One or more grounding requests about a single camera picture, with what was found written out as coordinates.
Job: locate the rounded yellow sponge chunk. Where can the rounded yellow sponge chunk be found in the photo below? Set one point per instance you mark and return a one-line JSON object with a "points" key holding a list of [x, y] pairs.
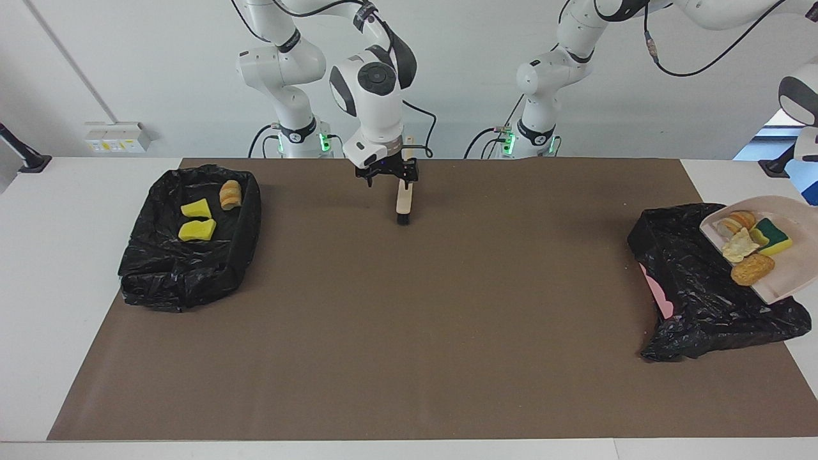
{"points": [[195, 230]]}

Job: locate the beige hand brush black bristles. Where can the beige hand brush black bristles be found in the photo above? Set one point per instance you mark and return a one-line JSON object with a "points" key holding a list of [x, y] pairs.
{"points": [[405, 201]]}

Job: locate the yellow sponge with green side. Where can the yellow sponge with green side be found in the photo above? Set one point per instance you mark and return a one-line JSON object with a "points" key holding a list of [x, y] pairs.
{"points": [[773, 237]]}

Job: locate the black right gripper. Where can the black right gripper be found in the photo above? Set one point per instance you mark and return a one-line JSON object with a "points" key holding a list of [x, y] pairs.
{"points": [[390, 169]]}

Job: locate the left black-lined bin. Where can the left black-lined bin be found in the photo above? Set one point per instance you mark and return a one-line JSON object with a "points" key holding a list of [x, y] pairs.
{"points": [[192, 268]]}

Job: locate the pale bread chunk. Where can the pale bread chunk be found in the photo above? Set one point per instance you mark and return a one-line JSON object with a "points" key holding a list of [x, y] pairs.
{"points": [[230, 195]]}

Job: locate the brown bread roll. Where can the brown bread roll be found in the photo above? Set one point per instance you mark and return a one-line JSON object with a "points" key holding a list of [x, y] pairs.
{"points": [[753, 269]]}

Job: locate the white wall socket box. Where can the white wall socket box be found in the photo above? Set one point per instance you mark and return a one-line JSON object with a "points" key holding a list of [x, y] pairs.
{"points": [[118, 137]]}

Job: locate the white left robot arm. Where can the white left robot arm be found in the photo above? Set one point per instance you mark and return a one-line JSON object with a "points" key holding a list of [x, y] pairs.
{"points": [[549, 76]]}

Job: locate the pale cracker piece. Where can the pale cracker piece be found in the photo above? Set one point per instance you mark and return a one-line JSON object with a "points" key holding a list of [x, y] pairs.
{"points": [[740, 246]]}

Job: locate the brown table mat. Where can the brown table mat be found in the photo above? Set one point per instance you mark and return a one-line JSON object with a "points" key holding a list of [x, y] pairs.
{"points": [[409, 402]]}

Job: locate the beige plastic dustpan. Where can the beige plastic dustpan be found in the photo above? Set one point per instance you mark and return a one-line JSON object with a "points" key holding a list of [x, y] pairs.
{"points": [[792, 281]]}

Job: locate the black-lined bin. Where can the black-lined bin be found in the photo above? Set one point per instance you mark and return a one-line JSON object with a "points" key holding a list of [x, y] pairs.
{"points": [[192, 268], [690, 287]]}

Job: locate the yellow sponge wedge piece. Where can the yellow sponge wedge piece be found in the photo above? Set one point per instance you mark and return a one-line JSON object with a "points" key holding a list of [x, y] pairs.
{"points": [[195, 209]]}

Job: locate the black clamp stand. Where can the black clamp stand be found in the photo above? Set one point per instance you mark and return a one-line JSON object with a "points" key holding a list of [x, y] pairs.
{"points": [[35, 163], [776, 168]]}

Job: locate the orange croissant pastry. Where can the orange croissant pastry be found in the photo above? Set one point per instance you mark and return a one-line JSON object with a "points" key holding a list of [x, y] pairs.
{"points": [[738, 222]]}

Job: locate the pink plastic bin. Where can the pink plastic bin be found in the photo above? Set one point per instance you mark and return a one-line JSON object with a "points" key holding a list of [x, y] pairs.
{"points": [[661, 300]]}

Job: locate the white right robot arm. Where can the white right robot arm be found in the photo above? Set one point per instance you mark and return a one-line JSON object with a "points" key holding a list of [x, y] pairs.
{"points": [[377, 96]]}

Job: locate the right black-lined bin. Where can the right black-lined bin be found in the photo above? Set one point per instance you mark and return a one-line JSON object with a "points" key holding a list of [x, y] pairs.
{"points": [[690, 287]]}

